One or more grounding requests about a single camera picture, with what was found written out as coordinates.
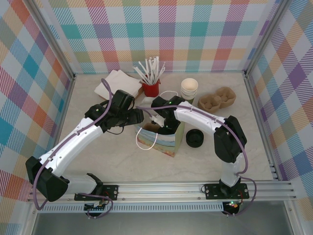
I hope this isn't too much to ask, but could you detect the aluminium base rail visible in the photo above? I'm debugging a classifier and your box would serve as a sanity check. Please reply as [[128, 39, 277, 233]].
[[28, 181, 296, 204]]

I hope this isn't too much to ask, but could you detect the stack of paper cups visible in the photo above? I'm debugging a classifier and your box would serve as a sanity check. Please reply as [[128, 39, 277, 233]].
[[180, 78, 199, 101]]

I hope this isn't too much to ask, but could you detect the brown cardboard napkin tray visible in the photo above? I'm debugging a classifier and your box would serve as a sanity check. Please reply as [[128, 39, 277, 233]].
[[132, 83, 145, 100]]

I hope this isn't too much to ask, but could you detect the stack of black cup lids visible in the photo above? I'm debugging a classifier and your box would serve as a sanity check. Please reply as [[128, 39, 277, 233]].
[[185, 127, 205, 149]]

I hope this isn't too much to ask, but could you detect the red straw holder cup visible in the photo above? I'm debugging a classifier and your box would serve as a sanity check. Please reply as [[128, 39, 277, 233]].
[[142, 78, 161, 98]]

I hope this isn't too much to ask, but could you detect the white slotted cable duct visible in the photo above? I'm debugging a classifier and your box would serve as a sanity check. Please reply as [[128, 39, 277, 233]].
[[39, 204, 224, 213]]

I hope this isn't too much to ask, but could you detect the printed paper takeout bag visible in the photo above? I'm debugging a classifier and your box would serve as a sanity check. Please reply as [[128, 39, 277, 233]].
[[135, 90, 186, 159]]

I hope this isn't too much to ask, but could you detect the stack of white napkins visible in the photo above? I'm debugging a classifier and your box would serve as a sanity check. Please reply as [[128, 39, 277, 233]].
[[94, 70, 143, 100]]

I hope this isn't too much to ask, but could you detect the aluminium frame post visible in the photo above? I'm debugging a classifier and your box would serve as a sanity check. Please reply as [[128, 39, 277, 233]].
[[244, 0, 293, 75], [30, 0, 76, 79]]

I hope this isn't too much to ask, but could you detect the small black circuit board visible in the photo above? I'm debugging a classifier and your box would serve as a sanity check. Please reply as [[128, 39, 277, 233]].
[[222, 200, 243, 211], [84, 202, 108, 212]]

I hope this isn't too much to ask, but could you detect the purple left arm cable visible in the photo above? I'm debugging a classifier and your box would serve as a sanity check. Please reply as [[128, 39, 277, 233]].
[[33, 78, 114, 220]]

